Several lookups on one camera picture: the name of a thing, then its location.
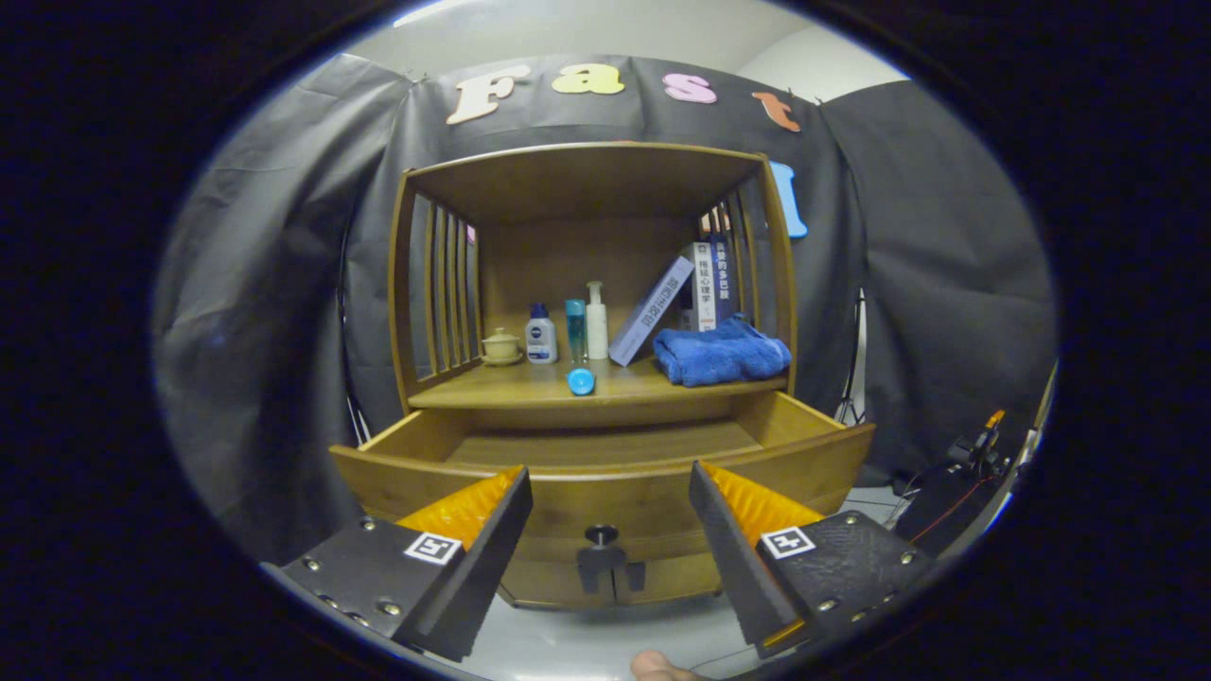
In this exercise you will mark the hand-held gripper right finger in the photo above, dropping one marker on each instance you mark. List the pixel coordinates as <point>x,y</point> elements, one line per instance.
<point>733,556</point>

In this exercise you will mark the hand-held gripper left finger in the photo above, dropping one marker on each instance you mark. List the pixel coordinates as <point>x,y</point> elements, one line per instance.
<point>482,566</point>

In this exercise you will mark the wooden drawer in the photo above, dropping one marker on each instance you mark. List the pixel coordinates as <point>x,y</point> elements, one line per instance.
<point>615,497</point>

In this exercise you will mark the blue white cosmetic tube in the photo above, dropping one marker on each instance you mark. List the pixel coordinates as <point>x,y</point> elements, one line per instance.
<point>581,381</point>

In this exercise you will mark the wooden cabinet door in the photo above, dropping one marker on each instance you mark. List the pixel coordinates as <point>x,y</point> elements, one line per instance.
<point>544,588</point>
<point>676,579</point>

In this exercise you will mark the wooden countertop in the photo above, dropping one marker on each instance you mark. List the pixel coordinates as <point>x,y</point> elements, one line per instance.
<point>511,386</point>

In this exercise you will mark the wooden cabinet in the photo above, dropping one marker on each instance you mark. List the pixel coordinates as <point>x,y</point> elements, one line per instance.
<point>587,255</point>

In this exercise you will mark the black light stand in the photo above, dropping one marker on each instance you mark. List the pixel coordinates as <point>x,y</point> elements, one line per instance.
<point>355,416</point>
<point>859,340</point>

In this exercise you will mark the blue folded towel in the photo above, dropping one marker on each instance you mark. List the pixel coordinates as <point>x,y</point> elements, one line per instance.
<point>724,355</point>

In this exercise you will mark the small beige lidded cup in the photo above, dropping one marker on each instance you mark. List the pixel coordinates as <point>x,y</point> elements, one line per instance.
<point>501,347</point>

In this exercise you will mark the black equipment with orange part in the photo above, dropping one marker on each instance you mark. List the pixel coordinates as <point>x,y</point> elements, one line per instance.
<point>946,501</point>

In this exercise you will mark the white bottle blue cap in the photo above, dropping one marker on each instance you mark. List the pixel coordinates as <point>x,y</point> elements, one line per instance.
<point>541,340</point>

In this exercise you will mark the teal clear bottle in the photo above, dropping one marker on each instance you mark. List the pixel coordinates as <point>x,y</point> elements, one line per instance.
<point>575,326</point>

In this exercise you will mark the pale blue leaning book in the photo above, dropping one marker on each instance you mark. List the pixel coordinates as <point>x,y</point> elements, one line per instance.
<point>653,312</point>

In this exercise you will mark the white pump bottle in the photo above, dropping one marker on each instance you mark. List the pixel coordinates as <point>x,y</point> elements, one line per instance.
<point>597,331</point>

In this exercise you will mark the dark blue book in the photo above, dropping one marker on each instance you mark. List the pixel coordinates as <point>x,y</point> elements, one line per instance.
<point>724,279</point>

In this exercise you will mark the black backdrop cloth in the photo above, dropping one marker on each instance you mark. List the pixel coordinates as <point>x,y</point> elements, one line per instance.
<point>265,312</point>

